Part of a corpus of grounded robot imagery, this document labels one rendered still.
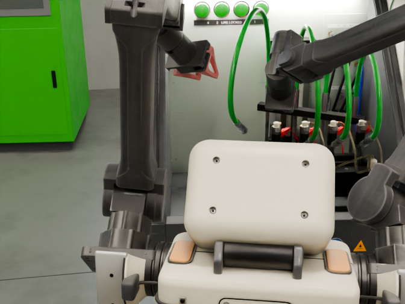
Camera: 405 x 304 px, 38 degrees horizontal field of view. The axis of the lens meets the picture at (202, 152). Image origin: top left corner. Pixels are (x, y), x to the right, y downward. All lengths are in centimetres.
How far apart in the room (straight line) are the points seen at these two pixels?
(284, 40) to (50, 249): 216
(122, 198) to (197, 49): 48
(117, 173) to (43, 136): 339
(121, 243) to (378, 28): 62
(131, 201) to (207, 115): 102
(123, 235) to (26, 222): 261
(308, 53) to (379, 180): 39
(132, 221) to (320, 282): 32
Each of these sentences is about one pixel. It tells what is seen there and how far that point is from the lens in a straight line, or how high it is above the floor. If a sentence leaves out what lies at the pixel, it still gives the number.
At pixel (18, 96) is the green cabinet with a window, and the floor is 43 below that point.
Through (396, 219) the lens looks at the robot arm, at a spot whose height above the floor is 126.
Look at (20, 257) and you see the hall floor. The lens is 324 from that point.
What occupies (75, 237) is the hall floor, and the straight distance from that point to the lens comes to 332.
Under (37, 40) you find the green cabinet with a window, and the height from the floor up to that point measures 81.
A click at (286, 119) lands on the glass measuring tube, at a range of 198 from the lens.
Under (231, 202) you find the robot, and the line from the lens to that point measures 82.
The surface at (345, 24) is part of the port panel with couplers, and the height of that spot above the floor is 133.
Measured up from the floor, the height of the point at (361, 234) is 90.
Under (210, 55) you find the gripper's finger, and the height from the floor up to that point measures 138.
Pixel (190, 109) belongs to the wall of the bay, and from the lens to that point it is 195.
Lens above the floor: 172
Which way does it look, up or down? 24 degrees down
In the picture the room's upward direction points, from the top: 1 degrees counter-clockwise
